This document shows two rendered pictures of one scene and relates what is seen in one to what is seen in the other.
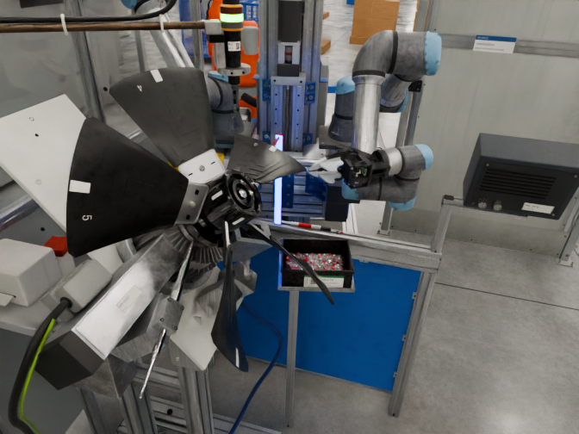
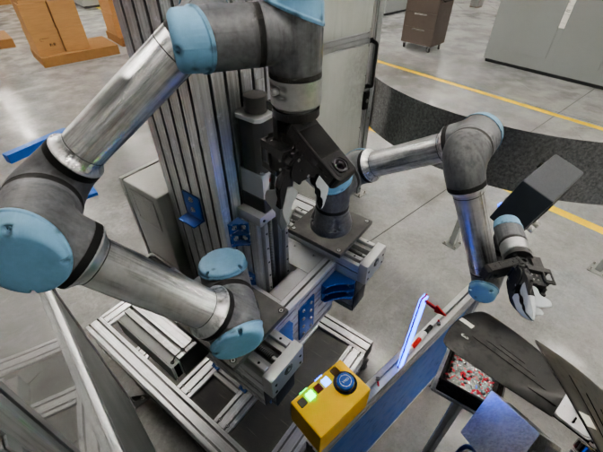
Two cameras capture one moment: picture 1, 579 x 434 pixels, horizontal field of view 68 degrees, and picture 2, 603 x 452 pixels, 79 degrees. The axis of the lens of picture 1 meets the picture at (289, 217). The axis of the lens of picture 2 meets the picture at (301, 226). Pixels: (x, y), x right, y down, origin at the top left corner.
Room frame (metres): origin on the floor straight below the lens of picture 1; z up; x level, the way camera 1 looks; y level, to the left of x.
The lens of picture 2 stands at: (1.18, 0.67, 1.90)
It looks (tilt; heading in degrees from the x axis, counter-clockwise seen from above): 41 degrees down; 305
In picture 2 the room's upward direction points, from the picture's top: straight up
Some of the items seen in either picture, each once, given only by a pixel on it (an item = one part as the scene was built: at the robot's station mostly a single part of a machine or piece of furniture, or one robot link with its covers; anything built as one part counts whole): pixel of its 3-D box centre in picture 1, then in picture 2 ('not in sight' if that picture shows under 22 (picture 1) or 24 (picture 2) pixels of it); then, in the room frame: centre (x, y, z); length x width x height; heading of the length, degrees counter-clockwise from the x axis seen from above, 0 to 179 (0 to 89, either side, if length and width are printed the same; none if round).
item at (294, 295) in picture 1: (290, 358); (432, 442); (1.06, -0.02, 0.40); 0.03 x 0.03 x 0.80; 1
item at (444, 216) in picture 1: (441, 225); not in sight; (1.13, -0.48, 0.96); 0.03 x 0.03 x 0.20; 76
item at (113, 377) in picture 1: (96, 353); not in sight; (0.78, 0.51, 0.73); 0.15 x 0.09 x 0.22; 76
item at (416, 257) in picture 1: (306, 237); (414, 350); (1.24, -0.06, 0.82); 0.90 x 0.04 x 0.08; 76
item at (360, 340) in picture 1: (301, 314); (395, 400); (1.24, -0.06, 0.45); 0.82 x 0.02 x 0.66; 76
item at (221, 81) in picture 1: (222, 89); (225, 278); (1.68, 0.28, 1.20); 0.13 x 0.12 x 0.14; 142
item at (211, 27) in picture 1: (227, 46); not in sight; (0.91, 0.14, 1.50); 0.09 x 0.07 x 0.10; 111
